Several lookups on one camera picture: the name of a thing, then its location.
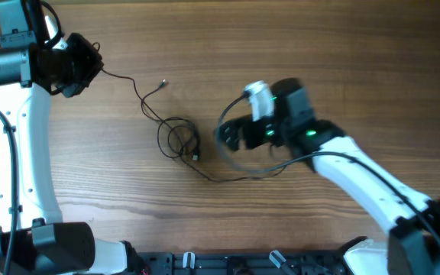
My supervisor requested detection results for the black USB cable bundle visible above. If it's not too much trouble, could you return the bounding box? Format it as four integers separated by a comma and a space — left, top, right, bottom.
92, 41, 288, 183

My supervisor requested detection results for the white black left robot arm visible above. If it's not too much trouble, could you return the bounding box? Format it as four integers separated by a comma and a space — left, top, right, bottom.
0, 0, 128, 274

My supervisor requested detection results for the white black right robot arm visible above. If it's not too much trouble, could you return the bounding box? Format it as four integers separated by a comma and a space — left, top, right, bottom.
215, 78, 440, 274

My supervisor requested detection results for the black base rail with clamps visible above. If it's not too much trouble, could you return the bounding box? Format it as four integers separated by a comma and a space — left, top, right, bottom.
139, 251, 351, 275

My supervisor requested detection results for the black right camera cable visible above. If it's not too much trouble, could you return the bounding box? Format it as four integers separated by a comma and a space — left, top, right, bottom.
215, 93, 440, 275

